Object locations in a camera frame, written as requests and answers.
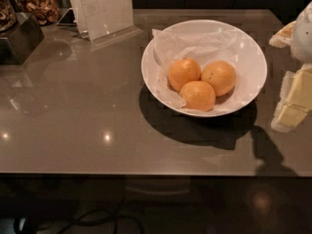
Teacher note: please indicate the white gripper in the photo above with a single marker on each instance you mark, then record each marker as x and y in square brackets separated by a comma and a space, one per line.
[302, 36]

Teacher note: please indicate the right orange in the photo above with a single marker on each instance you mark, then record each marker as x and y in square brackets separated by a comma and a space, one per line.
[221, 75]

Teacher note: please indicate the orange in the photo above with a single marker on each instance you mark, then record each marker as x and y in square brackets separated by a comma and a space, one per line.
[198, 95]
[221, 75]
[182, 71]

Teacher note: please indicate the white ceramic bowl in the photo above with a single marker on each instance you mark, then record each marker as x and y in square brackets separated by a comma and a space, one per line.
[251, 76]

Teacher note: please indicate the front orange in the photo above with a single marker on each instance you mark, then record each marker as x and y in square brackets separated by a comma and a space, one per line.
[198, 95]

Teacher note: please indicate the left orange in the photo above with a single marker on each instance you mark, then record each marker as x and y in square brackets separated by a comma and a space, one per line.
[182, 71]

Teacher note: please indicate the white paper liner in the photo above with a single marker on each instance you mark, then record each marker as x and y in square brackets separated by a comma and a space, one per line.
[204, 47]

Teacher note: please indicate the clear acrylic sign holder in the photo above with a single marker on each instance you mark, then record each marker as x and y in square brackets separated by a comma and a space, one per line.
[104, 21]

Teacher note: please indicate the glass jar of dried snacks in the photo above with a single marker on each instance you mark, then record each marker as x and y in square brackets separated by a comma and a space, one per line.
[46, 11]

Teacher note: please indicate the black square box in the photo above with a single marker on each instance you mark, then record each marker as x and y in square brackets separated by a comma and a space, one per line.
[18, 42]

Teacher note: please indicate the glass jar at left edge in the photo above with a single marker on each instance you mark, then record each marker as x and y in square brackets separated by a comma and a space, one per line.
[7, 15]

